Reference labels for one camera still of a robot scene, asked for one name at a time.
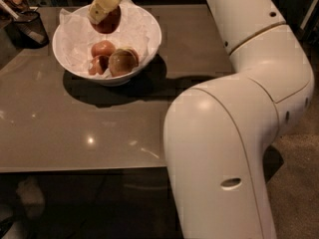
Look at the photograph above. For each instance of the large red apple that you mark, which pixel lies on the large red apple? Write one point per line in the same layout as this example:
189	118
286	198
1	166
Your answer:
110	23

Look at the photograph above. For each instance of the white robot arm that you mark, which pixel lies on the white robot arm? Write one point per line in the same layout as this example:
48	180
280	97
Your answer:
215	133

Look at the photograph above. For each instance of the small red apple behind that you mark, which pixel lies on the small red apple behind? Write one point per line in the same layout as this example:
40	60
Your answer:
105	48

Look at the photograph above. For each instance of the small red apple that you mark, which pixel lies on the small red apple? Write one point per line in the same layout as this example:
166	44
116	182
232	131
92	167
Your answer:
98	65
105	48

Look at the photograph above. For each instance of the white bowl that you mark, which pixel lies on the white bowl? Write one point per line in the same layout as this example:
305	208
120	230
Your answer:
146	47

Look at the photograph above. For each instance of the yellow-red apple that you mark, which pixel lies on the yellow-red apple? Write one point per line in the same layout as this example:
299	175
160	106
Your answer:
122	61

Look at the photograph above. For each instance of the small red apple front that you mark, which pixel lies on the small red apple front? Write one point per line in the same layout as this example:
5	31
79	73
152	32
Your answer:
98	65

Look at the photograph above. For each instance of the white crumpled paper liner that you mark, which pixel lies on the white crumpled paper liner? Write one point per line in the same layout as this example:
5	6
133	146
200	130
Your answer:
73	40

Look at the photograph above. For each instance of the black mesh basket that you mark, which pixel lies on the black mesh basket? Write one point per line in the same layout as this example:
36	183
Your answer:
28	32

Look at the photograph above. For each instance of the white cloth under table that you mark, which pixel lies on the white cloth under table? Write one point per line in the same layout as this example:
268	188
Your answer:
32	197

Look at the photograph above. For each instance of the white shoe on floor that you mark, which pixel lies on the white shoe on floor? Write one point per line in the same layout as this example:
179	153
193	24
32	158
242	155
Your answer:
13	225

